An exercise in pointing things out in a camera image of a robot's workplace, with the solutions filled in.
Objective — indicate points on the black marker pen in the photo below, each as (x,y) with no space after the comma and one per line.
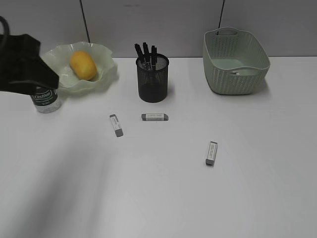
(140,55)
(147,56)
(153,57)

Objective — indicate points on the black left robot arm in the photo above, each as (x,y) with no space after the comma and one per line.
(15,48)

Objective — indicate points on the pale green woven basket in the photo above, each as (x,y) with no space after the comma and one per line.
(226,49)

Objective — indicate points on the pale green wavy plate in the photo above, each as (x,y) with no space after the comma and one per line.
(58,60)

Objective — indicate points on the yellow mango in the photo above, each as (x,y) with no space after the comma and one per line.
(83,65)

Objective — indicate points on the grey white eraser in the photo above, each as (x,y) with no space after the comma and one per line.
(154,117)
(211,154)
(116,125)

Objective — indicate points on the clear water bottle green label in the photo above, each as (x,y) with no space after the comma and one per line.
(46,100)

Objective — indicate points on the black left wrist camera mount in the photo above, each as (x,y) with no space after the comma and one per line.
(27,74)

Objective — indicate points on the black mesh pen holder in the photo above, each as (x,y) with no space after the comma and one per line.
(153,85)

